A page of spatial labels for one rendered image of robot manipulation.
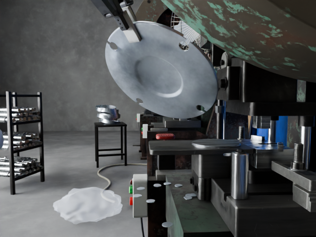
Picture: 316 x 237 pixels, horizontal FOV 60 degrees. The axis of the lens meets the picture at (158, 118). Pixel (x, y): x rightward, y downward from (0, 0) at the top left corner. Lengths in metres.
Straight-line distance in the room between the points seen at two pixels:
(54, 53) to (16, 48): 0.97
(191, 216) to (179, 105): 0.27
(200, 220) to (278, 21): 0.44
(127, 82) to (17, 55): 7.35
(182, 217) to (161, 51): 0.36
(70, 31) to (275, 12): 7.49
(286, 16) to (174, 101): 0.47
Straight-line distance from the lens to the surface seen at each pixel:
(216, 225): 0.60
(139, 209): 0.97
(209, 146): 0.67
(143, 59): 0.65
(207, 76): 0.60
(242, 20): 0.31
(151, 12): 2.10
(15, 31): 8.13
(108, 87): 7.35
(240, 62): 0.69
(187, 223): 0.60
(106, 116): 3.60
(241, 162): 0.55
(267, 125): 0.74
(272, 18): 0.28
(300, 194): 0.58
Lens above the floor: 0.90
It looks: 5 degrees down
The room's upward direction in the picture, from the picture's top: straight up
